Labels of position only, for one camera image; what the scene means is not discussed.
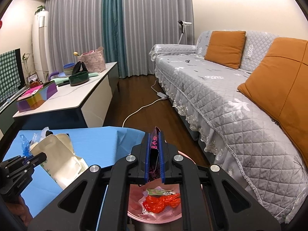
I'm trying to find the black snack wrapper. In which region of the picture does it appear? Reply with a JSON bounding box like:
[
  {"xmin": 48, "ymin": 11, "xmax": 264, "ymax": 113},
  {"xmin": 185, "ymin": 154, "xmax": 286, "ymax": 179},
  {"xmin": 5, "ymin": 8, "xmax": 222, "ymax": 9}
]
[{"xmin": 147, "ymin": 126, "xmax": 162, "ymax": 183}]

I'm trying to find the bamboo plant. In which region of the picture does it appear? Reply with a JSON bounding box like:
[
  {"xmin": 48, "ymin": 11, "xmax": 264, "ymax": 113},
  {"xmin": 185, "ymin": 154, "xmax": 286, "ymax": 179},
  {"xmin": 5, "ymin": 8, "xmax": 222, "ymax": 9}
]
[{"xmin": 21, "ymin": 52, "xmax": 34, "ymax": 77}]

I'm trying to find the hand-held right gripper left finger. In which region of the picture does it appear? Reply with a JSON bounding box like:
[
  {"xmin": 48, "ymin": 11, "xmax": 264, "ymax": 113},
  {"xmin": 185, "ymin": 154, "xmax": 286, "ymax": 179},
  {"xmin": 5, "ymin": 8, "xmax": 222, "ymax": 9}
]
[{"xmin": 28, "ymin": 132, "xmax": 152, "ymax": 231}]

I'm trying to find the teal curtain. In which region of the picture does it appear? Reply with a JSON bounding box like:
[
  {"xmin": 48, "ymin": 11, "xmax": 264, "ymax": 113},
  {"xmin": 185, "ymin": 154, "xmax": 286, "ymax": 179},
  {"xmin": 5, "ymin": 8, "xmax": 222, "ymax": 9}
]
[{"xmin": 102, "ymin": 0, "xmax": 128, "ymax": 79}]

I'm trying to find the multicoloured rectangular box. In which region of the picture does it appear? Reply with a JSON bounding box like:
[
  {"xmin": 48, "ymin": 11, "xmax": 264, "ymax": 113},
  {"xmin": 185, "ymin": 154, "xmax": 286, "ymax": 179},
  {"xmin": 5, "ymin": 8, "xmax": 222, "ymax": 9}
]
[{"xmin": 16, "ymin": 81, "xmax": 59, "ymax": 113}]

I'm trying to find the mint green cloth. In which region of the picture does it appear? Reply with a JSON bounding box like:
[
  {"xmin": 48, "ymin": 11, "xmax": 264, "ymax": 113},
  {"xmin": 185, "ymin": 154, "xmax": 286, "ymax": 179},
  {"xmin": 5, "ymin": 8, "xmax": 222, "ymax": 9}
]
[{"xmin": 52, "ymin": 72, "xmax": 100, "ymax": 85}]

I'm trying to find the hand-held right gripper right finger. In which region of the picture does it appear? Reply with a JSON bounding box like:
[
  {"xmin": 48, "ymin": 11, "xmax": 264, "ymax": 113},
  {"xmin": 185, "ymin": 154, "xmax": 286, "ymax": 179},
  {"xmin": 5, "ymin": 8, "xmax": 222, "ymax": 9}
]
[{"xmin": 158, "ymin": 131, "xmax": 281, "ymax": 231}]

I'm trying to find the grey curtain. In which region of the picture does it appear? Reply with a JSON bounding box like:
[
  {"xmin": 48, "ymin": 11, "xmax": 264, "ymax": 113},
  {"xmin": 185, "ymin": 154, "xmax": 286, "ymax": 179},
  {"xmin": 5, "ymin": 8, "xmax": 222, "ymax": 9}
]
[
  {"xmin": 44, "ymin": 0, "xmax": 106, "ymax": 77},
  {"xmin": 121, "ymin": 0, "xmax": 194, "ymax": 77}
]

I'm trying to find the red plastic bag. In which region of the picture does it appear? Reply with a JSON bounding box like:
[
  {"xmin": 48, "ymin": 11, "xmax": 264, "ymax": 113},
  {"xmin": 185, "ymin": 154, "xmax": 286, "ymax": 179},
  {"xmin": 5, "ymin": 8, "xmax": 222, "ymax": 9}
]
[{"xmin": 144, "ymin": 193, "xmax": 181, "ymax": 214}]

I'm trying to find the white plastic rod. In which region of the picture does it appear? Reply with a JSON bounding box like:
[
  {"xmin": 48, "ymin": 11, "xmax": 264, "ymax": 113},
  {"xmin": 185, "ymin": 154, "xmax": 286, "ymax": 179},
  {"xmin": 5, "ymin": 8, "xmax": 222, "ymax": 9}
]
[{"xmin": 0, "ymin": 89, "xmax": 26, "ymax": 109}]

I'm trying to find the blue plastic bag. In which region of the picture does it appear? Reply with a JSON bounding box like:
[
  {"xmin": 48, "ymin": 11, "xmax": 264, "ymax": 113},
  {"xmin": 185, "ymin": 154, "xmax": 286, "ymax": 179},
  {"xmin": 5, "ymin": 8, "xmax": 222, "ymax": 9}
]
[{"xmin": 19, "ymin": 135, "xmax": 32, "ymax": 157}]

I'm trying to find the black television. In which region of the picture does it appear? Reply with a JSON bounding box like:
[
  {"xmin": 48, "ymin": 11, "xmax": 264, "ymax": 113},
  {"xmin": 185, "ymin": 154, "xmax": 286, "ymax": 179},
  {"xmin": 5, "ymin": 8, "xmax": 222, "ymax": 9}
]
[{"xmin": 13, "ymin": 48, "xmax": 25, "ymax": 88}]

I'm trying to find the person's left hand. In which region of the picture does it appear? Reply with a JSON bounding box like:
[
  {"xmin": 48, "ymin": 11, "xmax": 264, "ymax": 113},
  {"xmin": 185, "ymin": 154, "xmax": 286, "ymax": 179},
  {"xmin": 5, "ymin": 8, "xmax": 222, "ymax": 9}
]
[{"xmin": 7, "ymin": 194, "xmax": 32, "ymax": 224}]

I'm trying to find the green checked cloth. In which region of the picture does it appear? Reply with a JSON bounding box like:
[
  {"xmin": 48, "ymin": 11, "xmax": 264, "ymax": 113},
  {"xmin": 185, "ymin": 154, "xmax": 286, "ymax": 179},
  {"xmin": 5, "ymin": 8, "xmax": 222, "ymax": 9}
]
[{"xmin": 0, "ymin": 51, "xmax": 21, "ymax": 103}]

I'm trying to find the orange cushion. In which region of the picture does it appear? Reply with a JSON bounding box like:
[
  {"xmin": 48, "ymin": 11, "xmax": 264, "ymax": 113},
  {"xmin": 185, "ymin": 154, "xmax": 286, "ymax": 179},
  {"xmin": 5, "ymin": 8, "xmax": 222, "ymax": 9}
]
[
  {"xmin": 238, "ymin": 37, "xmax": 308, "ymax": 160},
  {"xmin": 204, "ymin": 30, "xmax": 246, "ymax": 70}
]

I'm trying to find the white standing air conditioner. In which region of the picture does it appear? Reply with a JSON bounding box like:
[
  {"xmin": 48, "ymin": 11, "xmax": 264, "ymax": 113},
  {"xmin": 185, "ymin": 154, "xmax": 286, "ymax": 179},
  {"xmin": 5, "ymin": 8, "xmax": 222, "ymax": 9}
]
[{"xmin": 32, "ymin": 11, "xmax": 51, "ymax": 82}]

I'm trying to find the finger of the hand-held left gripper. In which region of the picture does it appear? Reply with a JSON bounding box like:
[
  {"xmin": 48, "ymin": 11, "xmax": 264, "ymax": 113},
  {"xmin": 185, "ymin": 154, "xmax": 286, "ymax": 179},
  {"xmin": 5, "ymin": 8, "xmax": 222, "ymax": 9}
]
[
  {"xmin": 23, "ymin": 152, "xmax": 48, "ymax": 171},
  {"xmin": 0, "ymin": 156, "xmax": 26, "ymax": 171}
]

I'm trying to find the grey quilted sofa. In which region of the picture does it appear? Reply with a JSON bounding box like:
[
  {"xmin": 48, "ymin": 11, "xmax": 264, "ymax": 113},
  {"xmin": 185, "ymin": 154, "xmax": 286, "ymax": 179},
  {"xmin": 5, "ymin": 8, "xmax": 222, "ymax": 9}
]
[{"xmin": 149, "ymin": 30, "xmax": 308, "ymax": 224}]

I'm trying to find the pink plastic bin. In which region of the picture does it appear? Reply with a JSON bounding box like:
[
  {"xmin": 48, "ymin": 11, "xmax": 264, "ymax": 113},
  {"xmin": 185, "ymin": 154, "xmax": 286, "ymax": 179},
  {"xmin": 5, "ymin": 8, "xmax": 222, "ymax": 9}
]
[{"xmin": 127, "ymin": 150, "xmax": 211, "ymax": 227}]

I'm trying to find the beige stand-up pouch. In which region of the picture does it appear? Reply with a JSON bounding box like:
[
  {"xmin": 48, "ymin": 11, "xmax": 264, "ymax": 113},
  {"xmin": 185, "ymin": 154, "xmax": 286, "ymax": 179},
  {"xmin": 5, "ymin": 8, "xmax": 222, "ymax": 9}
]
[{"xmin": 30, "ymin": 130, "xmax": 89, "ymax": 190}]

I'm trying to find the dark green television cabinet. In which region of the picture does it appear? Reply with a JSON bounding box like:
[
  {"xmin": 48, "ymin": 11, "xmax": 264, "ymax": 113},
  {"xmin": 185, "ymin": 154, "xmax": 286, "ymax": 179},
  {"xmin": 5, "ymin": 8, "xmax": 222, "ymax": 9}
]
[{"xmin": 0, "ymin": 84, "xmax": 32, "ymax": 135}]

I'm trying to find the stack of coloured bowls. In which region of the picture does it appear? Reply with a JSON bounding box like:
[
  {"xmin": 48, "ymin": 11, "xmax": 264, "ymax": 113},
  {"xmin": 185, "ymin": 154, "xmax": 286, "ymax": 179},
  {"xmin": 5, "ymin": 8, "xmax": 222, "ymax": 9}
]
[{"xmin": 57, "ymin": 63, "xmax": 76, "ymax": 78}]

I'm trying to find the white-topped coffee table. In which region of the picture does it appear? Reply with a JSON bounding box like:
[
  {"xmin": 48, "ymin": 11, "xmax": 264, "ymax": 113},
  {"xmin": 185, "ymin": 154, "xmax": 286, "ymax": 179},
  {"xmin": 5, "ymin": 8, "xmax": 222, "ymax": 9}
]
[{"xmin": 13, "ymin": 62, "xmax": 119, "ymax": 130}]

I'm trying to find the blue tablecloth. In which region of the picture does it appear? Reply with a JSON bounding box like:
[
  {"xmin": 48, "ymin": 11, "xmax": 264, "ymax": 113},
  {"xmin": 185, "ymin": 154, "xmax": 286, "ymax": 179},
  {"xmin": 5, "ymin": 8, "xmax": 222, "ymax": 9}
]
[{"xmin": 3, "ymin": 126, "xmax": 146, "ymax": 231}]

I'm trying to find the green snack packet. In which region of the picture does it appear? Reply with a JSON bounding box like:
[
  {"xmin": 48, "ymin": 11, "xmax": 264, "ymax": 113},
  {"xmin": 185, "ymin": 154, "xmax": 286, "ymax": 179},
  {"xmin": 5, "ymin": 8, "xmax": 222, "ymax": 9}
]
[{"xmin": 143, "ymin": 188, "xmax": 176, "ymax": 198}]

